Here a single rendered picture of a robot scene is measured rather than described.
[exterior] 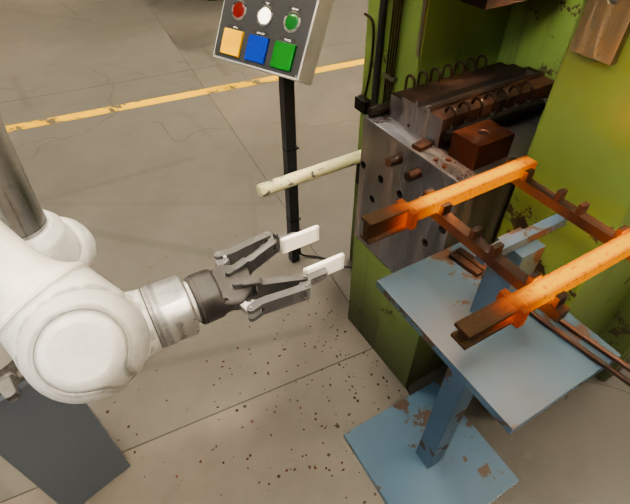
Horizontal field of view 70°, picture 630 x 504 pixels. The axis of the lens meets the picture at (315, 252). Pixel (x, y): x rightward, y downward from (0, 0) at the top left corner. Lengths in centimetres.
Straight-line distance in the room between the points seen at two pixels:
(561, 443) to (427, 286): 96
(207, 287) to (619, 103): 84
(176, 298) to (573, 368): 74
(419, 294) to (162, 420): 108
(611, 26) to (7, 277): 100
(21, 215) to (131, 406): 95
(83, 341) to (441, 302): 76
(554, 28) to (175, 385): 168
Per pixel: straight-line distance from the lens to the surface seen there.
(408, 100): 125
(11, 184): 104
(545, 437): 183
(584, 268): 78
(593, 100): 110
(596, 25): 106
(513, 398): 93
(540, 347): 102
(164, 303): 62
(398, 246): 137
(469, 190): 87
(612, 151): 110
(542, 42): 158
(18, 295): 49
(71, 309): 43
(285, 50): 145
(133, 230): 248
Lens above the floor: 152
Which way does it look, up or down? 44 degrees down
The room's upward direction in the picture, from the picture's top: straight up
